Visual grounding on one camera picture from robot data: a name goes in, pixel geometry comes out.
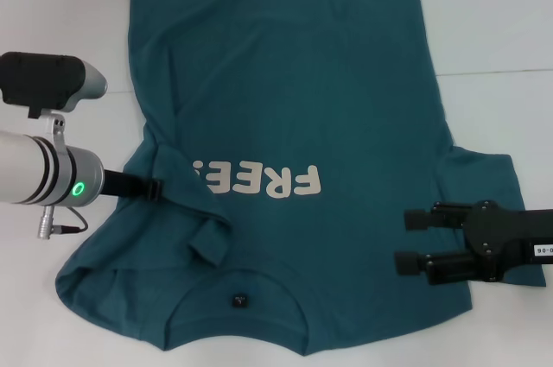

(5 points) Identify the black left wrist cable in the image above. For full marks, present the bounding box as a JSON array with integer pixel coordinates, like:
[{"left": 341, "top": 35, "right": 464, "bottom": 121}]
[{"left": 35, "top": 206, "right": 90, "bottom": 239}]

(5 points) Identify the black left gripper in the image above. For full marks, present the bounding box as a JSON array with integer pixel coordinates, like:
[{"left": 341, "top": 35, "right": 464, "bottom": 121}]
[{"left": 102, "top": 169, "right": 163, "bottom": 205}]

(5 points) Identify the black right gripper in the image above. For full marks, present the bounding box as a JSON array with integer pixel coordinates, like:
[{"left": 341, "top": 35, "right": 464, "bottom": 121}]
[{"left": 394, "top": 199, "right": 553, "bottom": 287}]

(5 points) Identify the teal FREE! print T-shirt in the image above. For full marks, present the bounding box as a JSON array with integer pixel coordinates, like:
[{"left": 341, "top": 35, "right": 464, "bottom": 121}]
[{"left": 54, "top": 0, "right": 546, "bottom": 346}]

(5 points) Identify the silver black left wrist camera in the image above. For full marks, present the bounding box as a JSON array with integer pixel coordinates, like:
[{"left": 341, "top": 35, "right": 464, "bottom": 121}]
[{"left": 0, "top": 50, "right": 108, "bottom": 153}]

